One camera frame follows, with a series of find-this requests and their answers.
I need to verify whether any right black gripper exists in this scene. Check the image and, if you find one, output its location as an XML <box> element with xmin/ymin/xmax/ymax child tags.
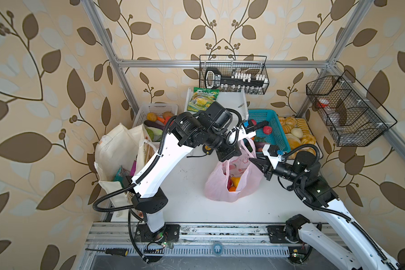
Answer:
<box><xmin>249</xmin><ymin>153</ymin><xmax>304</xmax><ymax>187</ymax></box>

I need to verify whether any pink plastic grocery bag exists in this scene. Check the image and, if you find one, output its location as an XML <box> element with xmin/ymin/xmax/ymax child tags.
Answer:
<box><xmin>204</xmin><ymin>139</ymin><xmax>263</xmax><ymax>203</ymax></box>

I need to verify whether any yellow pear fruit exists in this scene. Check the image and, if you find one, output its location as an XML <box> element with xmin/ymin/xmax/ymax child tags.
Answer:
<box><xmin>229</xmin><ymin>177</ymin><xmax>241</xmax><ymax>188</ymax></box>

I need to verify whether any pink dragon fruit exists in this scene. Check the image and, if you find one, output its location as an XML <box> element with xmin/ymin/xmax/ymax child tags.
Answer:
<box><xmin>227</xmin><ymin>178</ymin><xmax>233</xmax><ymax>190</ymax></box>

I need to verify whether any purple grape candy bag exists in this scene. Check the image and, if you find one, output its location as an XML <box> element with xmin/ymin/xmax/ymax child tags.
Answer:
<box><xmin>129</xmin><ymin>161</ymin><xmax>137</xmax><ymax>176</ymax></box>

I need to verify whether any cream canvas tote bag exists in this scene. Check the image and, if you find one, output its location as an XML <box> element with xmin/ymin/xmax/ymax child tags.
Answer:
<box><xmin>92</xmin><ymin>124</ymin><xmax>159</xmax><ymax>214</ymax></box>

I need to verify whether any teal red snack bag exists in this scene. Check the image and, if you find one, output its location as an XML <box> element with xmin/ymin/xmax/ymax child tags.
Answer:
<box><xmin>113</xmin><ymin>166</ymin><xmax>129</xmax><ymax>188</ymax></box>

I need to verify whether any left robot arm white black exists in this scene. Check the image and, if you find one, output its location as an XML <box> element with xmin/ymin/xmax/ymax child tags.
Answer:
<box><xmin>93</xmin><ymin>102</ymin><xmax>247</xmax><ymax>244</ymax></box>

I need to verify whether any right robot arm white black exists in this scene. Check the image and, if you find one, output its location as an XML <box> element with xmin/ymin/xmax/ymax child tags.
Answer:
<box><xmin>250</xmin><ymin>145</ymin><xmax>405</xmax><ymax>270</ymax></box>

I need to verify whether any yellow black tape measure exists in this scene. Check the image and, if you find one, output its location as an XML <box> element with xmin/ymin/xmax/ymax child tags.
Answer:
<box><xmin>202</xmin><ymin>145</ymin><xmax>214</xmax><ymax>155</ymax></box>

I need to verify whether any teal plastic fruit basket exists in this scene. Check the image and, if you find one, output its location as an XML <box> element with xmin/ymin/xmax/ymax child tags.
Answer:
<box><xmin>248</xmin><ymin>109</ymin><xmax>291</xmax><ymax>152</ymax></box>

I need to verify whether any white bread tray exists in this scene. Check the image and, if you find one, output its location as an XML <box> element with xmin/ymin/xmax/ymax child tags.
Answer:
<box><xmin>279</xmin><ymin>117</ymin><xmax>324</xmax><ymax>159</ymax></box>

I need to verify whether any white two-tier shelf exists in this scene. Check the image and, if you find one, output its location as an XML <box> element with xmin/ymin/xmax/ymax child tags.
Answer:
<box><xmin>184</xmin><ymin>87</ymin><xmax>249</xmax><ymax>133</ymax></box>

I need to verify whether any yellow green snack bag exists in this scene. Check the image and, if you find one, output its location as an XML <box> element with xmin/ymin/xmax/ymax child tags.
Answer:
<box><xmin>186</xmin><ymin>87</ymin><xmax>219</xmax><ymax>113</ymax></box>

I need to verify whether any purple eggplant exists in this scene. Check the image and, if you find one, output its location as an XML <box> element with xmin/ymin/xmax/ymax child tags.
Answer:
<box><xmin>144</xmin><ymin>120</ymin><xmax>165</xmax><ymax>131</ymax></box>

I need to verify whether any brown potato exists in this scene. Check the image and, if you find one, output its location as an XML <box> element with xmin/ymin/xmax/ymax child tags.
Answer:
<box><xmin>146</xmin><ymin>112</ymin><xmax>158</xmax><ymax>122</ymax></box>

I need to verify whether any plastic bottle red cap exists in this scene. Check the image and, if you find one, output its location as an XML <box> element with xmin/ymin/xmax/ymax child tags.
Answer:
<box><xmin>317</xmin><ymin>99</ymin><xmax>342</xmax><ymax>131</ymax></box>

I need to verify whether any white plastic vegetable basket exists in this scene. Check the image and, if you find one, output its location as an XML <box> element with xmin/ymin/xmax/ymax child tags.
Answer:
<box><xmin>132</xmin><ymin>103</ymin><xmax>178</xmax><ymax>144</ymax></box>

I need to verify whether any yellow black screwdriver left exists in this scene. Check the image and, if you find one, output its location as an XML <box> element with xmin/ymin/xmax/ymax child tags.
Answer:
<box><xmin>85</xmin><ymin>247</ymin><xmax>129</xmax><ymax>257</ymax></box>

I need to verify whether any black wire basket back wall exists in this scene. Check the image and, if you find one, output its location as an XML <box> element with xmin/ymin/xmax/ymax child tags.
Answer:
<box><xmin>199</xmin><ymin>54</ymin><xmax>270</xmax><ymax>95</ymax></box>

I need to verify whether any black wire basket wall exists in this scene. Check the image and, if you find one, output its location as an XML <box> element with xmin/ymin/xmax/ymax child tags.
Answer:
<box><xmin>199</xmin><ymin>54</ymin><xmax>270</xmax><ymax>95</ymax></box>
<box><xmin>306</xmin><ymin>70</ymin><xmax>398</xmax><ymax>147</ymax></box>

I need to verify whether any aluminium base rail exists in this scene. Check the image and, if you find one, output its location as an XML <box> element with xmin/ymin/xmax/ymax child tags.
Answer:
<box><xmin>84</xmin><ymin>222</ymin><xmax>365</xmax><ymax>259</ymax></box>

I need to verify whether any black wire basket right wall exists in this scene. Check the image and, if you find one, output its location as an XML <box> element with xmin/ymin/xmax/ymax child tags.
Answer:
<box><xmin>306</xmin><ymin>70</ymin><xmax>398</xmax><ymax>147</ymax></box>

